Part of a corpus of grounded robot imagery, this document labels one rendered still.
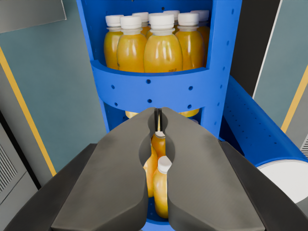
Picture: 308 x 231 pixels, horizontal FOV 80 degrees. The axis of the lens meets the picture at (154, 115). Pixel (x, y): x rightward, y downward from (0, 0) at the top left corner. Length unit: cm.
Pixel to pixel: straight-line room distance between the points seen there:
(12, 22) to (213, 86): 100
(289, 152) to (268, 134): 11
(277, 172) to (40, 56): 173
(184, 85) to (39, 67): 165
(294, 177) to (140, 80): 70
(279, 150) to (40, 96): 183
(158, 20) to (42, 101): 177
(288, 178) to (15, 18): 134
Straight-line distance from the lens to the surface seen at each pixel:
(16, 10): 120
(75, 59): 169
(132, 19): 36
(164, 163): 47
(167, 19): 32
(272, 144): 82
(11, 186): 247
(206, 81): 31
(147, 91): 29
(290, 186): 89
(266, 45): 155
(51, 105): 199
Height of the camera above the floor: 149
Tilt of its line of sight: 58 degrees down
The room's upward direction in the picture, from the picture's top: 177 degrees counter-clockwise
